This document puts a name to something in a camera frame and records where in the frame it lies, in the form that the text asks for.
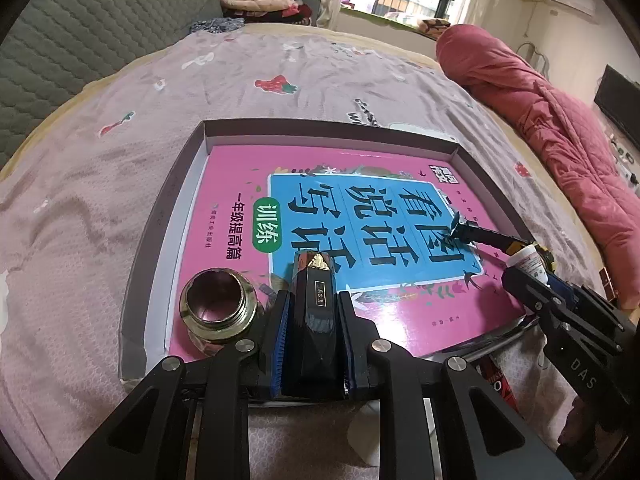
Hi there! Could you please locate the black hair clip with pearl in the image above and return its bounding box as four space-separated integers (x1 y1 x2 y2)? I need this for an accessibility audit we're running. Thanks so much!
446 215 513 251

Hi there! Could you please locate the red lighter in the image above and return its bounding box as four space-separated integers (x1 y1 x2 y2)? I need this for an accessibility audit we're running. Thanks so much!
477 355 521 413

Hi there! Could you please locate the grey shallow cardboard box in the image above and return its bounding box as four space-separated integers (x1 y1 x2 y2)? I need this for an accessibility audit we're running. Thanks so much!
117 119 541 383

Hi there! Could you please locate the grey cable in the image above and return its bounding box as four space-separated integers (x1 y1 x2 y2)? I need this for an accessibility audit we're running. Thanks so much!
517 40 551 78

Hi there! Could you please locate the red quilt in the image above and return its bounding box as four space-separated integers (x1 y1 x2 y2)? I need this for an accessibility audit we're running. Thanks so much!
435 24 640 306

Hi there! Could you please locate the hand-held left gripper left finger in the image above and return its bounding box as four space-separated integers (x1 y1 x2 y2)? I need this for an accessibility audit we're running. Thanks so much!
55 290 296 480

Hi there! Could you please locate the small white bottle pink label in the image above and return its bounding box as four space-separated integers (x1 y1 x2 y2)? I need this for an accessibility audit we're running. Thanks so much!
506 247 553 286

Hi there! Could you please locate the black lipstick with gold end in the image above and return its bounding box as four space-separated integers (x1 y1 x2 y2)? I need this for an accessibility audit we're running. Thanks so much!
286 251 347 401

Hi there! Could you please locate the pink printed bedsheet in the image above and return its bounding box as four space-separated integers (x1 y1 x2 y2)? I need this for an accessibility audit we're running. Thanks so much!
0 25 608 480

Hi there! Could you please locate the brass threaded fitting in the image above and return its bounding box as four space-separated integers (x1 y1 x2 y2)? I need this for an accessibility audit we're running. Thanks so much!
179 268 260 358

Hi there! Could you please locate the beige bed sheet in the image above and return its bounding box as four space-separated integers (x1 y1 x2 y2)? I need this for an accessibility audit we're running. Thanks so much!
0 22 618 281

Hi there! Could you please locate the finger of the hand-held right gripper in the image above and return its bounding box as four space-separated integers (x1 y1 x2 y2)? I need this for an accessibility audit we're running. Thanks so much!
545 260 583 293
501 266 631 341

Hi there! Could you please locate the black television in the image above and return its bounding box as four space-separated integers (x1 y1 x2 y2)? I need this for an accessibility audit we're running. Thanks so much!
594 64 640 151

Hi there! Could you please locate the folded patterned cloth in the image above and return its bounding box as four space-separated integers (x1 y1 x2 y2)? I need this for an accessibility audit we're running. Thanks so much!
417 17 451 36

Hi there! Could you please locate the grey quilted headboard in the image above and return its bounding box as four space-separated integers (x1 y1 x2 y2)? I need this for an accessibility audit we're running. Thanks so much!
0 0 223 171

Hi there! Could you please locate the pink and blue book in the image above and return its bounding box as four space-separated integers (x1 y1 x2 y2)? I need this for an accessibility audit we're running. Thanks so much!
167 146 538 361

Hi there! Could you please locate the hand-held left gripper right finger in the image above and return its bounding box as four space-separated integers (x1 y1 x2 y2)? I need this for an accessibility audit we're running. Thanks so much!
336 290 576 480

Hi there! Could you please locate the dark patterned cloth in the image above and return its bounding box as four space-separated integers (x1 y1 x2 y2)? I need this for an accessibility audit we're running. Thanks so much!
189 16 245 35

